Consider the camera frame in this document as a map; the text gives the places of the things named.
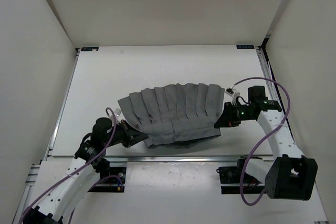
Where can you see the right blue corner label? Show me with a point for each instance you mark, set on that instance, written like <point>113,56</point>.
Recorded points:
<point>245,47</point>

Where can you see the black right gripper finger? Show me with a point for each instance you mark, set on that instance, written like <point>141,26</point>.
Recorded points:
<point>227,111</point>
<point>222,122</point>

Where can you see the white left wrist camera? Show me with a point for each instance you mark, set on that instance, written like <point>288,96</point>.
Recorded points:
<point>117,112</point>

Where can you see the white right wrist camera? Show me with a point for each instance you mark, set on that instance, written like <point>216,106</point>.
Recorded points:
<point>233,93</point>

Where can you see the left blue corner label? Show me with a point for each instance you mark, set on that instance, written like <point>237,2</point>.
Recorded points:
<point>89,48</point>

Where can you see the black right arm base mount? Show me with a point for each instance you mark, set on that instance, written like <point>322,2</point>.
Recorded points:
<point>230,178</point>

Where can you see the grey pleated skirt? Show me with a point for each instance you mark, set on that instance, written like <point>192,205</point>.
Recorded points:
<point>176,115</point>

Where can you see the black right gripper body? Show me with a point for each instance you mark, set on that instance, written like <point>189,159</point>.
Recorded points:
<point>239,113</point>

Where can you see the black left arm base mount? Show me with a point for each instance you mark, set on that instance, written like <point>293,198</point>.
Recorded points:
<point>112,180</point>

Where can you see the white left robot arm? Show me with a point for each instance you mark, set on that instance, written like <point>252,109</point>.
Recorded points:
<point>87,169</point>

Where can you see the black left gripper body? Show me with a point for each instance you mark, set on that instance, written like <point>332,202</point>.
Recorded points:
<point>121,136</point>

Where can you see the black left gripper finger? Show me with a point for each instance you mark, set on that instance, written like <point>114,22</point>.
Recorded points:
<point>135,139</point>
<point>130,132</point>

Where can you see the blue corner label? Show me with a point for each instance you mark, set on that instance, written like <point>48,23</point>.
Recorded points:
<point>245,47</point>
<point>89,48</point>

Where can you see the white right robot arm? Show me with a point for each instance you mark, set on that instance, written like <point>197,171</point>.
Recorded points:
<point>291,175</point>

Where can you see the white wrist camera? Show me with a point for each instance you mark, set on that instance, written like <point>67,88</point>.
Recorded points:
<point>117,112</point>
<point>233,93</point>

